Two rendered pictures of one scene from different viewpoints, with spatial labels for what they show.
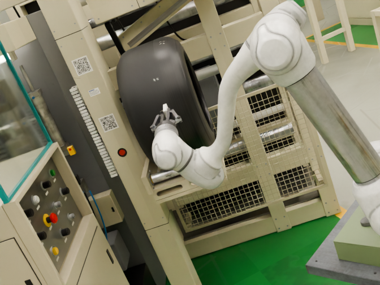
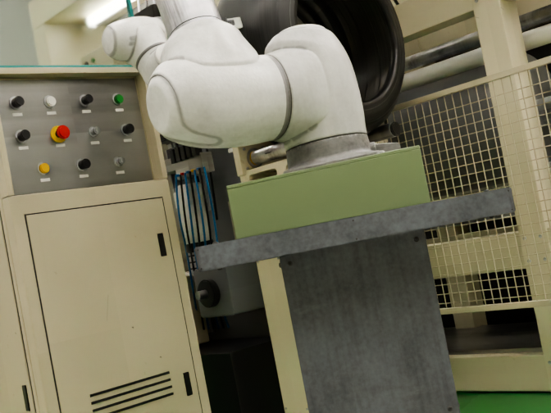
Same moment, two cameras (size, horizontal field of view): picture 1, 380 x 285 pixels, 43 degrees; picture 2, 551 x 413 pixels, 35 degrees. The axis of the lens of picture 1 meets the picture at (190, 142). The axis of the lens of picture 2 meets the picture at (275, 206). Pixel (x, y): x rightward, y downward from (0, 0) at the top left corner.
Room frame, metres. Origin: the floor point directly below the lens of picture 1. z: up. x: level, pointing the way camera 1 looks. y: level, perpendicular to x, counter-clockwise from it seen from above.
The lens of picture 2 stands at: (0.13, -1.50, 0.64)
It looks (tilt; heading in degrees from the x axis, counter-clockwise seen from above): 2 degrees up; 40
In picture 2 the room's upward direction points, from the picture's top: 11 degrees counter-clockwise
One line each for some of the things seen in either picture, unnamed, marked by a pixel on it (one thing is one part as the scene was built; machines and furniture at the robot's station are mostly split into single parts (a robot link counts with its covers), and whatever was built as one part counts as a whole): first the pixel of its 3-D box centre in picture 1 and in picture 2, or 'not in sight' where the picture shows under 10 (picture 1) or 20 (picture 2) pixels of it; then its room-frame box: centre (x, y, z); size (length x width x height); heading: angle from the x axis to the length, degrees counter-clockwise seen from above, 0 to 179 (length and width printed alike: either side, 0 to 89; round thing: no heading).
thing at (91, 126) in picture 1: (96, 132); not in sight; (2.27, 0.40, 1.19); 0.05 x 0.04 x 0.48; 172
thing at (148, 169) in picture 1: (151, 168); (284, 155); (2.29, 0.23, 0.90); 0.40 x 0.03 x 0.10; 172
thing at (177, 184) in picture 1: (188, 180); (294, 168); (2.13, 0.07, 0.83); 0.36 x 0.09 x 0.06; 82
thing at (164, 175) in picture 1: (184, 168); (291, 146); (2.13, 0.07, 0.90); 0.35 x 0.05 x 0.05; 82
